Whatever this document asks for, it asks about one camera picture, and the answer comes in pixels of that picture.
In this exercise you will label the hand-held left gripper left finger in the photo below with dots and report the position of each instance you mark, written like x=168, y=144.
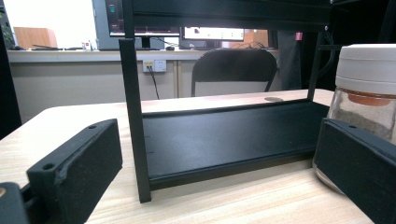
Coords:
x=81, y=161

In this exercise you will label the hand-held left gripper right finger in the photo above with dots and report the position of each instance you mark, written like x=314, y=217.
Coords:
x=358, y=168

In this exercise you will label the glass spice jar white lid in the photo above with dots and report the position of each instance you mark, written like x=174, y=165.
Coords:
x=367, y=68

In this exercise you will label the black metal shelf rack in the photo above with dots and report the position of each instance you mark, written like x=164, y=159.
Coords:
x=224, y=140

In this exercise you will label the grey office desk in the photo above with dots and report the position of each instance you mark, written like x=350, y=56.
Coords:
x=68, y=84

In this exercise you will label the brown round table cap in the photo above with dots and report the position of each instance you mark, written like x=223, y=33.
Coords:
x=274, y=99

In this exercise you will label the small white red container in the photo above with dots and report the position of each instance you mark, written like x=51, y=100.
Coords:
x=87, y=45

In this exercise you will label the black keyboard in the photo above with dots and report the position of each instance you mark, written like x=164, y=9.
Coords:
x=46, y=47

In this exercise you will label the grey hanging cloth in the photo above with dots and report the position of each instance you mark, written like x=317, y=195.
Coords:
x=289, y=62

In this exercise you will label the brown wooden box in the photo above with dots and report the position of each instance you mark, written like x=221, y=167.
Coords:
x=34, y=37

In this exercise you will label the grey computer case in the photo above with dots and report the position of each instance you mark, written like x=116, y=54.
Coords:
x=101, y=25

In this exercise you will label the black computer mouse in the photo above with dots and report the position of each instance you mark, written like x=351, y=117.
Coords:
x=170, y=48

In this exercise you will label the pink tag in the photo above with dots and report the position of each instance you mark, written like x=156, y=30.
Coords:
x=299, y=36

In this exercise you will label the large computer monitor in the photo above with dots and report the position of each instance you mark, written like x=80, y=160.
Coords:
x=113, y=15

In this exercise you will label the small computer monitor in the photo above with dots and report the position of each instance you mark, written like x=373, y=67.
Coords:
x=213, y=33

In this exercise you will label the white wall socket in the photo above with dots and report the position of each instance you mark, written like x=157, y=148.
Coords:
x=159, y=66

